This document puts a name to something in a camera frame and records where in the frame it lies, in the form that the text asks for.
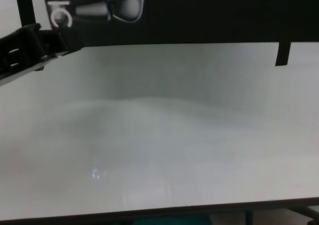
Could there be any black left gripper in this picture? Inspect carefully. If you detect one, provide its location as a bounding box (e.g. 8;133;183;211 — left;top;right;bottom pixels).
0;22;70;86

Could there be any black robot print poster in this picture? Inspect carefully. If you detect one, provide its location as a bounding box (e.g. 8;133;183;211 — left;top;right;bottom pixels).
41;0;319;48

